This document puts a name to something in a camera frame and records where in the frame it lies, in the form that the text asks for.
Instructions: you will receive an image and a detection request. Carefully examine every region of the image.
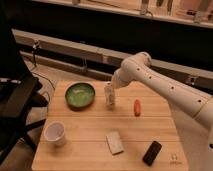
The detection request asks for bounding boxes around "orange carrot toy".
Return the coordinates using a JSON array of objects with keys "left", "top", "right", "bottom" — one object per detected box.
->
[{"left": 134, "top": 100, "right": 141, "bottom": 117}]

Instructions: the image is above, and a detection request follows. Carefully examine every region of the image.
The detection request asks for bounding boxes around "black cable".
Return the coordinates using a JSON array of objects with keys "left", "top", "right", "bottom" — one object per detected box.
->
[{"left": 23, "top": 54, "right": 56, "bottom": 101}]

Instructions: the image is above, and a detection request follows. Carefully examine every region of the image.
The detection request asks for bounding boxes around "wooden table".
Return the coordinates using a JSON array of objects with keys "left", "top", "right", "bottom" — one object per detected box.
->
[{"left": 32, "top": 81, "right": 188, "bottom": 171}]

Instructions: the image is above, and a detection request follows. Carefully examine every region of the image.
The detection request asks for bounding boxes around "black phone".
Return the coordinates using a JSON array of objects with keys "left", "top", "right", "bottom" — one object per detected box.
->
[{"left": 142, "top": 141, "right": 162, "bottom": 166}]

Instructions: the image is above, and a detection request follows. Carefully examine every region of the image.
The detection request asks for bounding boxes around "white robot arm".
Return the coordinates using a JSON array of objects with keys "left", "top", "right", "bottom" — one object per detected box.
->
[{"left": 111, "top": 52, "right": 213, "bottom": 153}]

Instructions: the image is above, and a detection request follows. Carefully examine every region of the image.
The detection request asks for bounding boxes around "white paper cup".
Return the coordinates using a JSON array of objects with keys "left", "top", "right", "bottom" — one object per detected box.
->
[{"left": 44, "top": 122, "right": 66, "bottom": 147}]

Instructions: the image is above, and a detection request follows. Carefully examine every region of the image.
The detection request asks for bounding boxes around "green bowl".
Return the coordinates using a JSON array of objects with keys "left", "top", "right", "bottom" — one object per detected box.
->
[{"left": 65, "top": 82, "right": 95, "bottom": 108}]

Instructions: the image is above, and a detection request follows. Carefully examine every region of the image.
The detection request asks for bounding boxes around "white sponge block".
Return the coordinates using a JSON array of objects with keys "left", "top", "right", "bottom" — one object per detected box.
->
[{"left": 106, "top": 131, "right": 124, "bottom": 155}]

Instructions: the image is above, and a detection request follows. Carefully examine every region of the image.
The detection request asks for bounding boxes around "black chair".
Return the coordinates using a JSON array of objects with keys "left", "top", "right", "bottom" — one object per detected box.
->
[{"left": 0, "top": 18, "right": 48, "bottom": 165}]

